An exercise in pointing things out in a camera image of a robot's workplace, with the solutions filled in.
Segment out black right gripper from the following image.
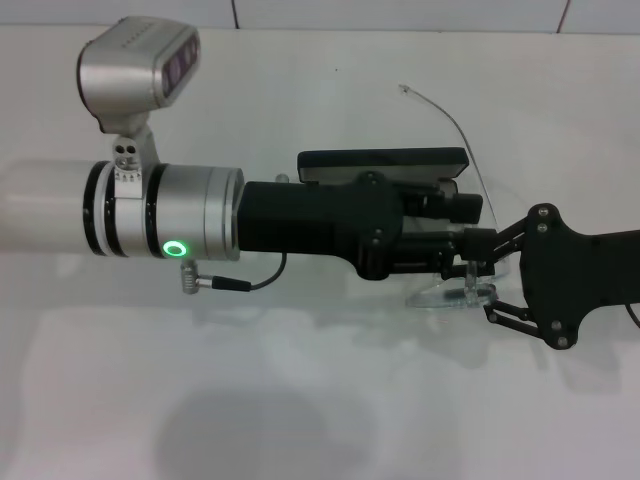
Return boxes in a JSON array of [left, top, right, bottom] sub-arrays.
[[462, 201, 640, 352]]

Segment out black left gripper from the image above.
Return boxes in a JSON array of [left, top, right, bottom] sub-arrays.
[[238, 169, 484, 281]]

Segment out clear white glasses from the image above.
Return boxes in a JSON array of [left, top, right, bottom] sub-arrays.
[[397, 83, 513, 313]]

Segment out black glasses case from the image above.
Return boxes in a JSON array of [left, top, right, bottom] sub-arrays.
[[296, 146, 470, 197]]

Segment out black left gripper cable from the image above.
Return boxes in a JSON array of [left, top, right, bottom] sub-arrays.
[[178, 251, 288, 297]]

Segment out silver camera mount bracket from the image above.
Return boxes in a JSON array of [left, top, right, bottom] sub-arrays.
[[110, 122, 159, 202]]

